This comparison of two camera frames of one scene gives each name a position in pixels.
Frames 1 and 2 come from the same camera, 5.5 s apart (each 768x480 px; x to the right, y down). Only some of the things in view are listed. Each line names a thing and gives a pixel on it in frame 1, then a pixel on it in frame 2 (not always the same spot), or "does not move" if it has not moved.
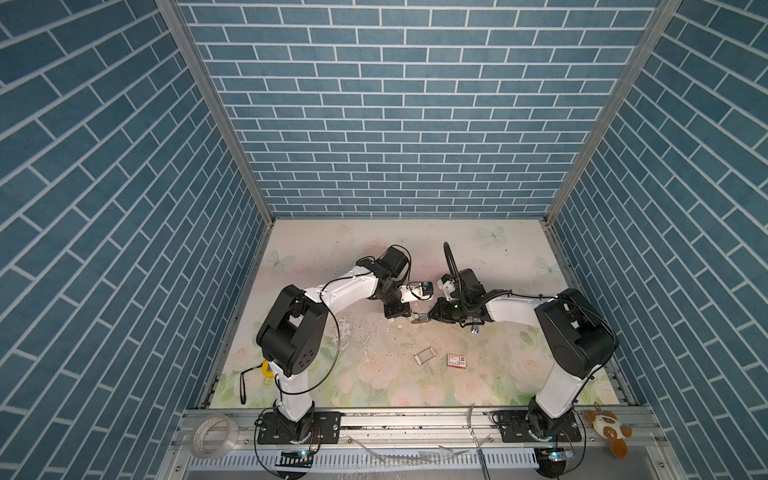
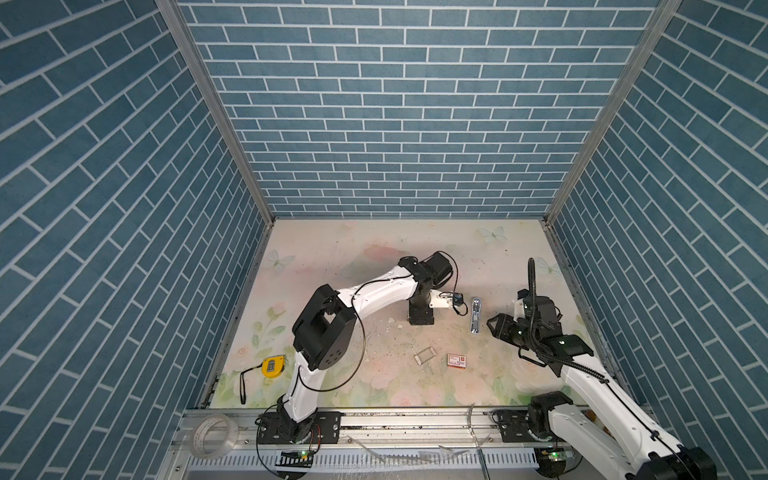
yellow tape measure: x=265 y=369 does not move
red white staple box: x=457 y=361 does not move
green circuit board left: x=296 y=458 does not move
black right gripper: x=441 y=312 -> x=501 y=326
